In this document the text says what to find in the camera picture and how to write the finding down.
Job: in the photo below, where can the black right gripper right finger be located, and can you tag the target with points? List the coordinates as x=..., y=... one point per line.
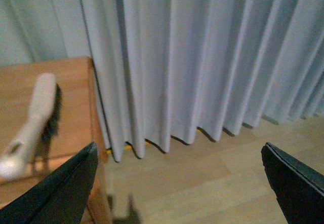
x=298, y=188

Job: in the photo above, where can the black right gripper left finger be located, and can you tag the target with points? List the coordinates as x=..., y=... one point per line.
x=61, y=197

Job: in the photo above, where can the beige brush with black bristles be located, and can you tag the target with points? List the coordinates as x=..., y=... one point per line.
x=41, y=125

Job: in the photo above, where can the wooden side table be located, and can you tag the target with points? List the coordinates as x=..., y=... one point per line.
x=78, y=126

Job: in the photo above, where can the pale green curtain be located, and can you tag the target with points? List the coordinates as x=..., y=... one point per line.
x=167, y=67

